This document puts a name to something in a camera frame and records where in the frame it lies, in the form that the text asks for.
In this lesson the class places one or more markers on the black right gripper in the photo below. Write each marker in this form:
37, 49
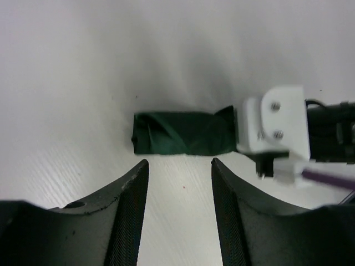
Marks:
331, 138

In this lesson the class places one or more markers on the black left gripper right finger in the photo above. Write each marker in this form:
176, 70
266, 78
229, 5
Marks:
256, 228

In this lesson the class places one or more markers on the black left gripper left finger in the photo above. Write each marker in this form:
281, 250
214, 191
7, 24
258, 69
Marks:
103, 228

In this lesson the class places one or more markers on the dark green cloth napkin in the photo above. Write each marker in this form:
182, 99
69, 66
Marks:
189, 133

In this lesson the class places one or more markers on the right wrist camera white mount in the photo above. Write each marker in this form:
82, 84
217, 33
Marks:
277, 122

